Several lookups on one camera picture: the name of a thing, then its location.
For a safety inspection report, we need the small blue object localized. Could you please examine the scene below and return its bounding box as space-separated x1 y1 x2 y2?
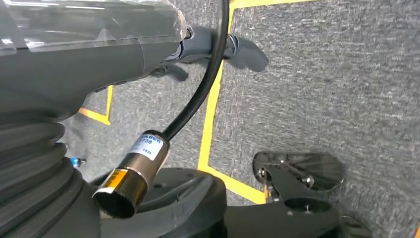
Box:
69 156 87 168

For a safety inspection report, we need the grey sleeved robot left arm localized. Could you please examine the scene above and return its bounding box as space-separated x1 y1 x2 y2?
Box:
0 113 227 238

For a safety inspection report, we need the metal cylinder sensor yellow label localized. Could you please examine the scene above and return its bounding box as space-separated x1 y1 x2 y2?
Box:
92 130 170 219

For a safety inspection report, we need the thick black sensor cable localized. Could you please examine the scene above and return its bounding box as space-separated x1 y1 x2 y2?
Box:
163 0 230 140

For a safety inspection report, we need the yellow floor tape marking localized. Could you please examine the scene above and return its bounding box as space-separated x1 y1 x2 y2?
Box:
198 0 317 205

